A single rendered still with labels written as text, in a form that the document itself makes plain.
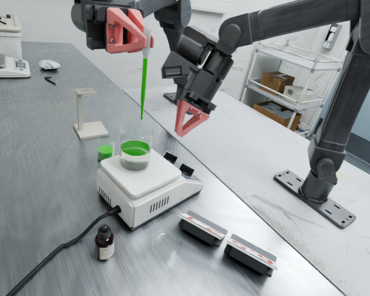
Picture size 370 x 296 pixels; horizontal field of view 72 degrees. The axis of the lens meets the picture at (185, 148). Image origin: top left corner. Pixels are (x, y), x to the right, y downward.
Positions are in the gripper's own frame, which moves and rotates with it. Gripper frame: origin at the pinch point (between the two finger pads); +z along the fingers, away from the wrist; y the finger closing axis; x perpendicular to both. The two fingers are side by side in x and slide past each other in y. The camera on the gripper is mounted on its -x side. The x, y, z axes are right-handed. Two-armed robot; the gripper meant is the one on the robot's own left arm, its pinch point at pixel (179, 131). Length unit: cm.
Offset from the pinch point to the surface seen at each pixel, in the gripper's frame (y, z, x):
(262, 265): 24.4, 10.8, 18.2
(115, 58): -139, -11, -34
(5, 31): -71, 5, -70
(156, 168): 9.9, 7.8, -2.7
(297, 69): -241, -116, 148
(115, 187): 12.5, 13.8, -8.1
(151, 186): 15.1, 9.8, -3.0
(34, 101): -36, 18, -40
